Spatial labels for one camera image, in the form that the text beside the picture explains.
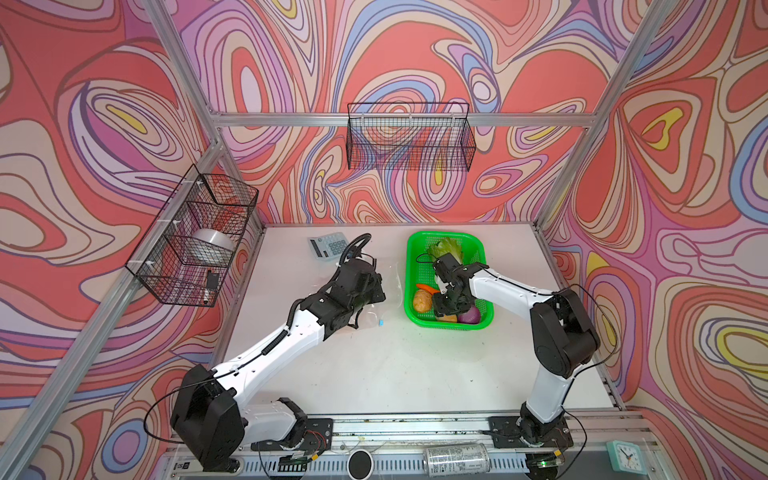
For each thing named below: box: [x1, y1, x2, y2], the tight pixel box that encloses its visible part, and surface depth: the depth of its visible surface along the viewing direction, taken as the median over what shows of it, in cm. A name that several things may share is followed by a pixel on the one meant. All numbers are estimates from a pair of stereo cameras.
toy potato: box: [414, 289, 433, 313], surface depth 94 cm
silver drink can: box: [424, 443, 491, 478], surface depth 67 cm
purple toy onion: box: [457, 306, 480, 324], surface depth 90 cm
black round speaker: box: [347, 449, 374, 480], surface depth 66 cm
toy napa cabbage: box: [426, 237, 463, 265], surface depth 103 cm
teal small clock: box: [606, 440, 647, 476], surface depth 70 cm
